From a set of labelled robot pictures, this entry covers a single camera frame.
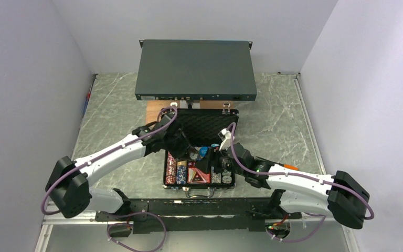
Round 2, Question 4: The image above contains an orange handled screwdriver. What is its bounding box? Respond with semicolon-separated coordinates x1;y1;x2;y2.
283;164;299;171

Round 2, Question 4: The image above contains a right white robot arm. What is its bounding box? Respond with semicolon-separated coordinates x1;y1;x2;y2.
195;143;375;229

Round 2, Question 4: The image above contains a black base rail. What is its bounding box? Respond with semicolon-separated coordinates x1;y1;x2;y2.
95;197;299;234

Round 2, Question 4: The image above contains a wooden board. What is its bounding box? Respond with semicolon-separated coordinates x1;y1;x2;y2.
145;100;234;123

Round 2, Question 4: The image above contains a green yellow blue chip column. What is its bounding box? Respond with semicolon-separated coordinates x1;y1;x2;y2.
176;160;187;184

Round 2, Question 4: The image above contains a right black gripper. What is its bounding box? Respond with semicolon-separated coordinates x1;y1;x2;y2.
195;143;247;177

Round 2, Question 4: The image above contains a red triangle card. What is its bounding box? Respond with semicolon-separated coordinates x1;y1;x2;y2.
188;169;206;184

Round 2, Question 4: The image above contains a black poker chip case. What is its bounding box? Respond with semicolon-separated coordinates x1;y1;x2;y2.
163;104;239;198

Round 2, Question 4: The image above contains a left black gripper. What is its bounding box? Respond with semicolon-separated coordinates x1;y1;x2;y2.
163;129;198;162

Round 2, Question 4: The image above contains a light blue chip column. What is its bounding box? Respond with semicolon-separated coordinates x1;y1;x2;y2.
211;171;221;184

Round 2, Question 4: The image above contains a red green chip column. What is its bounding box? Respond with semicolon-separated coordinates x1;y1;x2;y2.
165;152;177;184

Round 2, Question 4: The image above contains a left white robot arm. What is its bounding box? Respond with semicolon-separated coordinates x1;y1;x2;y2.
41;114;191;221

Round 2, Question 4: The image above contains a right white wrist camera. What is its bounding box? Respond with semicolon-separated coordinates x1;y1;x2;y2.
218;128;234;151

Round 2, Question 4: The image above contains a dark rack-mount server unit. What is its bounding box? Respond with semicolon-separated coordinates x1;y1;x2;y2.
134;39;257;101

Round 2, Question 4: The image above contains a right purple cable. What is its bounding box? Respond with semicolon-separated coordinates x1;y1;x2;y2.
227;121;375;244

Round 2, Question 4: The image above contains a blue dealer button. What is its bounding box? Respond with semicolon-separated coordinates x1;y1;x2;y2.
198;146;208;160

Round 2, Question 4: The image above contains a white poker chip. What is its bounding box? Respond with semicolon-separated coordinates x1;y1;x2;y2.
221;176;232;184

